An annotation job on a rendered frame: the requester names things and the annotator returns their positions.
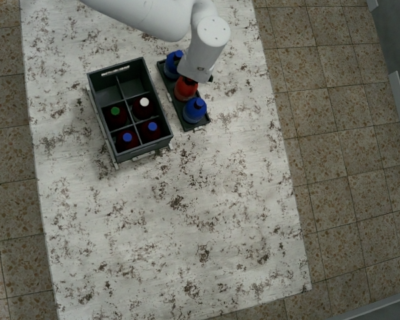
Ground red labeled bottle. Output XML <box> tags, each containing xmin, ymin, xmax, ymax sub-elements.
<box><xmin>174</xmin><ymin>76</ymin><xmax>198</xmax><ymax>102</ymax></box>

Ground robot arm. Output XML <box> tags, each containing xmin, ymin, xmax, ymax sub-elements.
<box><xmin>80</xmin><ymin>0</ymin><xmax>231</xmax><ymax>71</ymax></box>

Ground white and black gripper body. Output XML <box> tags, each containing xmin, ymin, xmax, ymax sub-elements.
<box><xmin>177</xmin><ymin>53</ymin><xmax>215</xmax><ymax>84</ymax></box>

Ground black tray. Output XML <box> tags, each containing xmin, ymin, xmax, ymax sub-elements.
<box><xmin>157</xmin><ymin>59</ymin><xmax>211</xmax><ymax>132</ymax></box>

